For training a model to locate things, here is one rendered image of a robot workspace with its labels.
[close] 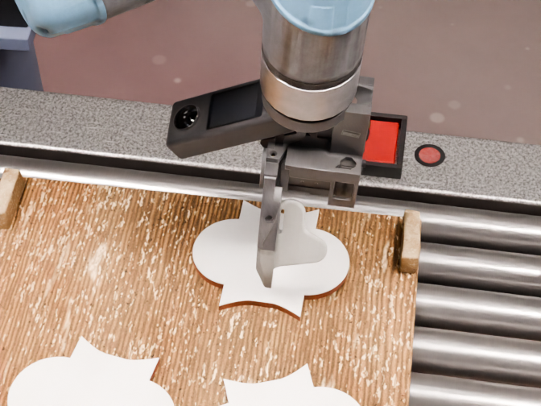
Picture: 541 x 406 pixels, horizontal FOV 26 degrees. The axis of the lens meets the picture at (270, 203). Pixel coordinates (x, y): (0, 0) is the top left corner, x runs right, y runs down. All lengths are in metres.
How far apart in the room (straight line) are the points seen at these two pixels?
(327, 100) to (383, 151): 0.35
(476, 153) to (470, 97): 1.38
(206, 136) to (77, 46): 1.80
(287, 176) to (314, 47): 0.17
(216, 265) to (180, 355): 0.10
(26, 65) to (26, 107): 0.35
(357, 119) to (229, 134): 0.11
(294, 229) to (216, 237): 0.14
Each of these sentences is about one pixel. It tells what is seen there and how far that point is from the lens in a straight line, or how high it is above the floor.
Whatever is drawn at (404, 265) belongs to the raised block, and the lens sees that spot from 1.09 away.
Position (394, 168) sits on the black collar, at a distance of 1.19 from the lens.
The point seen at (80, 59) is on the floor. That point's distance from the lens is 2.70.
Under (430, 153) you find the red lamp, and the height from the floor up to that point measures 0.92.
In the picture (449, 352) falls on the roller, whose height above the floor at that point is 0.92.
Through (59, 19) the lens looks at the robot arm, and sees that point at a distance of 0.82.
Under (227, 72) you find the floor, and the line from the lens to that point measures 2.63.
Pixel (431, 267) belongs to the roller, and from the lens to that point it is 1.14.
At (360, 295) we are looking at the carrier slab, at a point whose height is 0.94.
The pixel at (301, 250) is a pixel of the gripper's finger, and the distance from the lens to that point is 1.00.
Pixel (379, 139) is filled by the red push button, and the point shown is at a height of 0.93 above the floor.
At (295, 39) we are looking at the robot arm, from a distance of 0.81.
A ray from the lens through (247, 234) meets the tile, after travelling 1.11.
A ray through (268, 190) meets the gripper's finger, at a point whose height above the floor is 1.09.
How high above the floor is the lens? 1.81
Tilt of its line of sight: 50 degrees down
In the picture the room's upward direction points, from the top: straight up
